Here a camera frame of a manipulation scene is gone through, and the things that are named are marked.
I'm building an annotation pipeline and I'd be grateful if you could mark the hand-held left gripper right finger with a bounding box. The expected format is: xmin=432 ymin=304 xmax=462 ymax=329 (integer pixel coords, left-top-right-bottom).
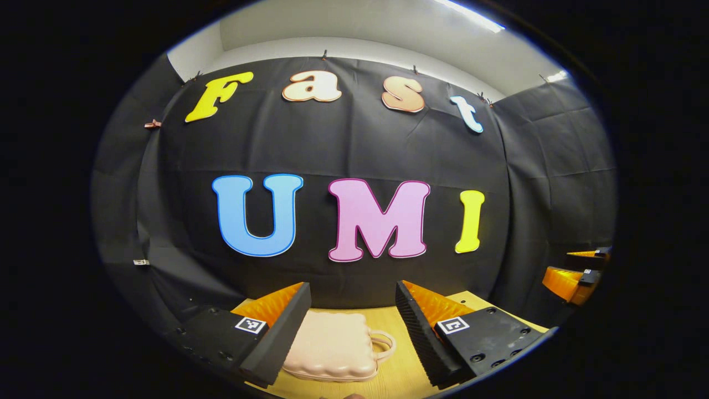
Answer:
xmin=395 ymin=280 xmax=546 ymax=390

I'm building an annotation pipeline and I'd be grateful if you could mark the black backdrop cloth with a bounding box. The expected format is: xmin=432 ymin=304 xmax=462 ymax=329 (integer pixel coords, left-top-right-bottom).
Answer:
xmin=91 ymin=53 xmax=616 ymax=333

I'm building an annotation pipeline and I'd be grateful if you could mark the pink hard-shell suitcase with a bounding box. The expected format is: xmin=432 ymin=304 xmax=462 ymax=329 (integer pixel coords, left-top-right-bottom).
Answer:
xmin=281 ymin=309 xmax=397 ymax=383

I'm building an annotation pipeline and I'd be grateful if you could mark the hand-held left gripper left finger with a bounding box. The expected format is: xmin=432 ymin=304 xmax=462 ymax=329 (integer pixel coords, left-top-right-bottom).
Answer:
xmin=174 ymin=282 xmax=312 ymax=388

